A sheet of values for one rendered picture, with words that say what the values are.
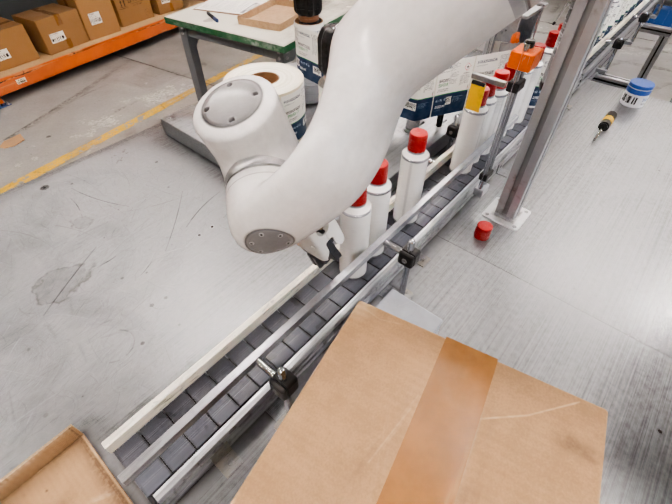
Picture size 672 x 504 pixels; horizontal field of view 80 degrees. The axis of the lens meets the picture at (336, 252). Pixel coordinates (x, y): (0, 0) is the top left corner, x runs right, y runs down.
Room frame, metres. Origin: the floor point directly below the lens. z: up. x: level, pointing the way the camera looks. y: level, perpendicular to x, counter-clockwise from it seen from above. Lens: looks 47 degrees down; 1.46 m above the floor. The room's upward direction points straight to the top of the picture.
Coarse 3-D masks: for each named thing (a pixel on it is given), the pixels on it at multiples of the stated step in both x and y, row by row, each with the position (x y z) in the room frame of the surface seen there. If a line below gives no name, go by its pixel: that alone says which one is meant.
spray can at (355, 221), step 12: (360, 204) 0.48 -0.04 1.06; (348, 216) 0.47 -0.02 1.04; (360, 216) 0.47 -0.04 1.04; (348, 228) 0.47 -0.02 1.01; (360, 228) 0.47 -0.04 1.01; (348, 240) 0.47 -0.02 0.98; (360, 240) 0.47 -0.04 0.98; (348, 252) 0.47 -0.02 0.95; (360, 252) 0.47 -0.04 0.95; (348, 264) 0.47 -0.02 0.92; (360, 276) 0.47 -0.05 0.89
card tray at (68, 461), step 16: (64, 432) 0.20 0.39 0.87; (80, 432) 0.21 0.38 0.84; (48, 448) 0.18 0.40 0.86; (64, 448) 0.19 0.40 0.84; (80, 448) 0.19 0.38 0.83; (32, 464) 0.16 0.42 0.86; (48, 464) 0.17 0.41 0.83; (64, 464) 0.17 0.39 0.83; (80, 464) 0.17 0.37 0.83; (96, 464) 0.17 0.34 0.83; (0, 480) 0.14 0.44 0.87; (16, 480) 0.14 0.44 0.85; (32, 480) 0.15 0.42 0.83; (48, 480) 0.15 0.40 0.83; (64, 480) 0.15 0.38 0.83; (80, 480) 0.15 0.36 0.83; (96, 480) 0.15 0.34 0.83; (112, 480) 0.15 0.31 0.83; (0, 496) 0.13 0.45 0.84; (16, 496) 0.13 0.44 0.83; (32, 496) 0.13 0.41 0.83; (48, 496) 0.13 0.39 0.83; (64, 496) 0.13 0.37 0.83; (80, 496) 0.13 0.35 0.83; (96, 496) 0.13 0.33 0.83; (112, 496) 0.13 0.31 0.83; (128, 496) 0.13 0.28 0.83
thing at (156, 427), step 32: (448, 160) 0.86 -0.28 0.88; (480, 160) 0.86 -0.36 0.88; (448, 192) 0.73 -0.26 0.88; (416, 224) 0.62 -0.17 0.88; (384, 256) 0.53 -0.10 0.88; (320, 288) 0.45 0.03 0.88; (352, 288) 0.45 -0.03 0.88; (320, 320) 0.38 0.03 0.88; (288, 352) 0.32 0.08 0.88; (192, 384) 0.27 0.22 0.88; (256, 384) 0.27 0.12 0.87; (160, 416) 0.22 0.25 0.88; (224, 416) 0.22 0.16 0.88; (128, 448) 0.18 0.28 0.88; (192, 448) 0.18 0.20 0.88; (160, 480) 0.14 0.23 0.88
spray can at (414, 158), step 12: (420, 132) 0.64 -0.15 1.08; (408, 144) 0.64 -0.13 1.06; (420, 144) 0.63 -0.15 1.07; (408, 156) 0.63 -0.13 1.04; (420, 156) 0.62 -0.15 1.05; (408, 168) 0.62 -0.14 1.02; (420, 168) 0.62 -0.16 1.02; (408, 180) 0.62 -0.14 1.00; (420, 180) 0.62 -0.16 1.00; (396, 192) 0.64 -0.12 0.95; (408, 192) 0.62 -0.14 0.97; (420, 192) 0.63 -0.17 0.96; (396, 204) 0.63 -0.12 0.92; (408, 204) 0.62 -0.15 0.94; (396, 216) 0.63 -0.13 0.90
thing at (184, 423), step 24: (456, 168) 0.71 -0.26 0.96; (432, 192) 0.63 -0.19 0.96; (408, 216) 0.55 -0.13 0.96; (384, 240) 0.49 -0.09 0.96; (360, 264) 0.44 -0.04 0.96; (336, 288) 0.39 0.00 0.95; (312, 312) 0.35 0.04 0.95; (192, 408) 0.20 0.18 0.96; (168, 432) 0.17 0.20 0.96; (144, 456) 0.14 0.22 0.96; (120, 480) 0.12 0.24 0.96
